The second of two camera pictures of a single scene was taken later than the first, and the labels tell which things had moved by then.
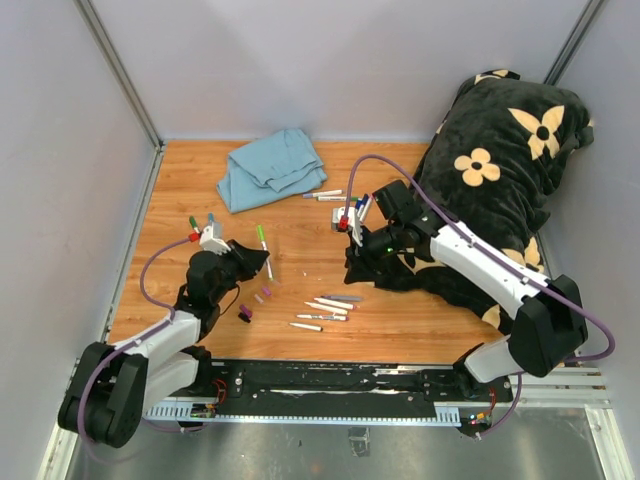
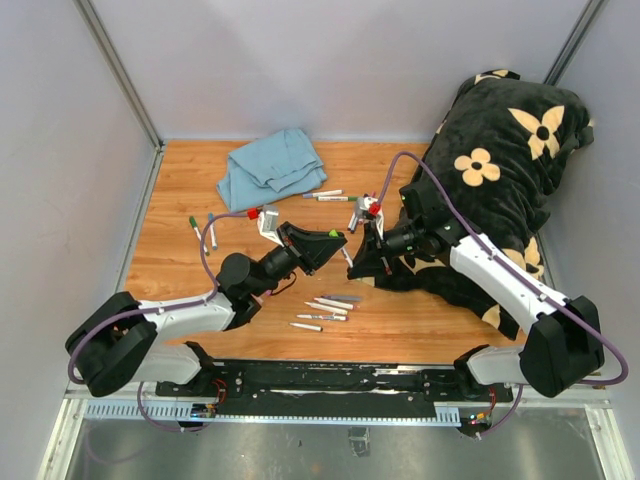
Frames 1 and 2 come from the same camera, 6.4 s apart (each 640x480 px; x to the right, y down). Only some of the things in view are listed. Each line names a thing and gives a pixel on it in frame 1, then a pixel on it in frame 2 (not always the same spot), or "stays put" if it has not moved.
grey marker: x=345 y=298 stays put
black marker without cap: x=307 y=326 stays put
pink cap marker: x=337 y=304 stays put
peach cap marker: x=327 y=308 stays put
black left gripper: x=250 y=260 -> x=309 y=249
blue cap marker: x=360 y=206 -> x=351 y=221
